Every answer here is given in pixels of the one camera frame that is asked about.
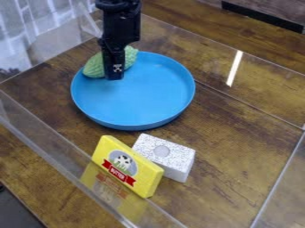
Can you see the blue round tray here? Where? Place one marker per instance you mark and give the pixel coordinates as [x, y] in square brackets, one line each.
[144, 100]

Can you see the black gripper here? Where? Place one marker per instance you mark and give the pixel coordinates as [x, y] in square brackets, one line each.
[120, 32]

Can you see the white speckled block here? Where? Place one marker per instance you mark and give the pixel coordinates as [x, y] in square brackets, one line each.
[173, 157]

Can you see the clear acrylic enclosure wall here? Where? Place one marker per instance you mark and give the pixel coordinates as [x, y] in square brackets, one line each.
[243, 124]

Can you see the yellow butter box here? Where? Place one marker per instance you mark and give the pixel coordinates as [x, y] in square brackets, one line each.
[137, 173]

